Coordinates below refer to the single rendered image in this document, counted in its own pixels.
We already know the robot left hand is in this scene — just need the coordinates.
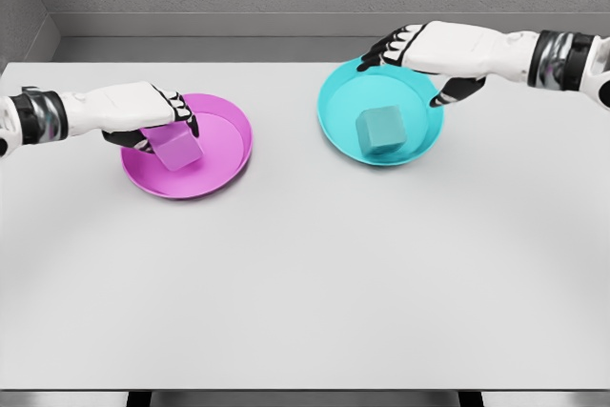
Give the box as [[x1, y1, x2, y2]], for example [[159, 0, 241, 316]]
[[97, 81, 201, 154]]

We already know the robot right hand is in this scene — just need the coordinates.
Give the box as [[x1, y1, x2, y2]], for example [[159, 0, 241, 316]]
[[357, 20, 498, 109]]

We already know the pink block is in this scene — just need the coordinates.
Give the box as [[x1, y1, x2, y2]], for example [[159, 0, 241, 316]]
[[140, 121, 205, 173]]

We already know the pink plate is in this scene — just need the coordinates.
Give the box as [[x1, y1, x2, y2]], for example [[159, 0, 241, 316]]
[[120, 92, 254, 201]]

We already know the cyan block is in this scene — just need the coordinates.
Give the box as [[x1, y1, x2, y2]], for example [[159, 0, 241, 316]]
[[355, 104, 410, 157]]

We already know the cyan plate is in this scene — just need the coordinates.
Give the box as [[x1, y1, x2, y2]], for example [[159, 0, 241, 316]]
[[316, 56, 445, 166]]

